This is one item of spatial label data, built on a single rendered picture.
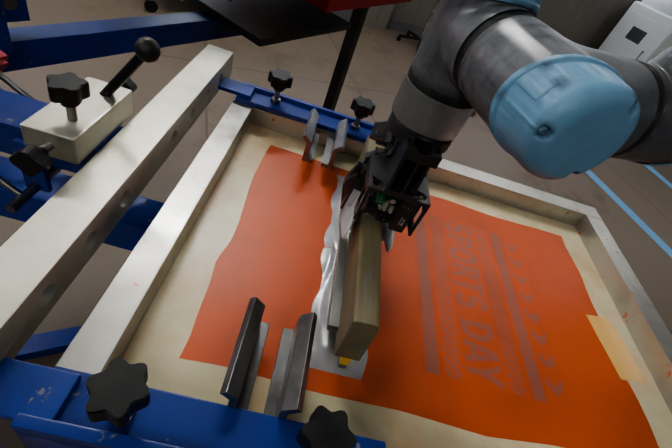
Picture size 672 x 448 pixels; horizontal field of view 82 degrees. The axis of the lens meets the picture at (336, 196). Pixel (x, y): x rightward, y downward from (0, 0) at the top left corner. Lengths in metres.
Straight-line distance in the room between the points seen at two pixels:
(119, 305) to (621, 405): 0.65
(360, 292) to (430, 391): 0.16
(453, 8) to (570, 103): 0.14
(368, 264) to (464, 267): 0.26
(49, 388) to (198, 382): 0.13
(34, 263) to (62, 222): 0.05
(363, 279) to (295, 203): 0.24
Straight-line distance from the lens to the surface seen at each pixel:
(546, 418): 0.61
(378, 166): 0.44
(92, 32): 1.08
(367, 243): 0.47
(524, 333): 0.66
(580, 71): 0.28
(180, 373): 0.46
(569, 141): 0.28
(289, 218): 0.60
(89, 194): 0.49
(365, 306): 0.42
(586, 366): 0.71
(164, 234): 0.51
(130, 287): 0.47
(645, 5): 6.72
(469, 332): 0.60
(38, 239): 0.46
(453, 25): 0.35
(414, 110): 0.38
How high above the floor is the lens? 1.38
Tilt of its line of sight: 40 degrees down
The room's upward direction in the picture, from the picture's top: 22 degrees clockwise
